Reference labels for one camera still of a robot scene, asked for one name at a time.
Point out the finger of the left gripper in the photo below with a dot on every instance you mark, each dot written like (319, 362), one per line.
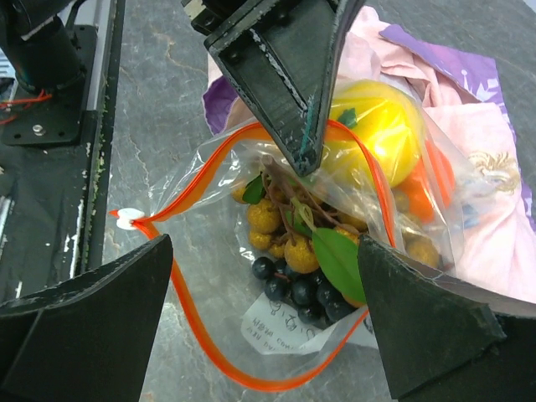
(343, 15)
(274, 54)

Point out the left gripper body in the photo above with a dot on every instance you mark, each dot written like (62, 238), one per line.
(225, 17)

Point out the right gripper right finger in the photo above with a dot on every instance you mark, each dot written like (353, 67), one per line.
(443, 339)

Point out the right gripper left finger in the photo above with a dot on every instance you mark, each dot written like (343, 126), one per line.
(88, 338)

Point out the fake brown longan bunch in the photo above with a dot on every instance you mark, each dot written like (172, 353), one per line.
(289, 221)

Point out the clear zip top bag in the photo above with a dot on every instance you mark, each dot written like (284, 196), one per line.
(221, 299)

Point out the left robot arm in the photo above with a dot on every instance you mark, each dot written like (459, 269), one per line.
(36, 43)

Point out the fake yellow lemon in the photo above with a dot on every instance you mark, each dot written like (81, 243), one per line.
(386, 121)

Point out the fake dark grape bunch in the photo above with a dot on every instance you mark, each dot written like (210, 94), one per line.
(309, 299)

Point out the fake orange persimmon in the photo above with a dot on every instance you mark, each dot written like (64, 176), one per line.
(418, 185)

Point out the pink purple printed cloth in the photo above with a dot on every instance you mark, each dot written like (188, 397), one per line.
(485, 235)

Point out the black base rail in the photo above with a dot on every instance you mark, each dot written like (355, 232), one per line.
(55, 158)

